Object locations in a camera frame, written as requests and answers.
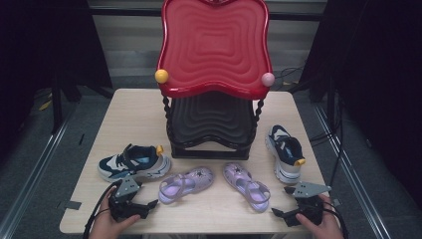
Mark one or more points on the black metal stand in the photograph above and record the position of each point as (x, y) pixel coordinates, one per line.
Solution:
(57, 106)
(330, 106)

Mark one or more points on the yellow tape strip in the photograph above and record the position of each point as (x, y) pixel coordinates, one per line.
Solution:
(44, 104)

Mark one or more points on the person's left hand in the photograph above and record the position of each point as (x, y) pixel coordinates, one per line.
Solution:
(106, 227)

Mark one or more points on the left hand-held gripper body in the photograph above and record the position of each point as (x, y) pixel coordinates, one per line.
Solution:
(127, 187)

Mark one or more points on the red and black shoe rack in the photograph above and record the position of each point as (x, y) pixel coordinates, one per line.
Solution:
(215, 49)

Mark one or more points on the black tape mark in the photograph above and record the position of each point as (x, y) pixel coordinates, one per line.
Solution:
(81, 139)

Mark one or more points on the grey tape piece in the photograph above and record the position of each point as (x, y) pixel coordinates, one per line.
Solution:
(335, 201)
(73, 205)

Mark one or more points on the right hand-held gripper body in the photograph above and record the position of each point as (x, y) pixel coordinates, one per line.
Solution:
(310, 190)

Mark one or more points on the metal floor rail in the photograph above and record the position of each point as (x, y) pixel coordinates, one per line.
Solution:
(38, 172)
(357, 186)

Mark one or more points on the purple sandal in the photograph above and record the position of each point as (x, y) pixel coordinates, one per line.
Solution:
(185, 184)
(247, 186)

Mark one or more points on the dark curtain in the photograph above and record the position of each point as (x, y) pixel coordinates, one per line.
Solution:
(381, 83)
(26, 49)

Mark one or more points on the person's right hand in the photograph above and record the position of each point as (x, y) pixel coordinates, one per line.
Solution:
(323, 230)

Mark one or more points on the navy and white sneaker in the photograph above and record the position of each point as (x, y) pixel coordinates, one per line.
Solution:
(132, 164)
(286, 152)

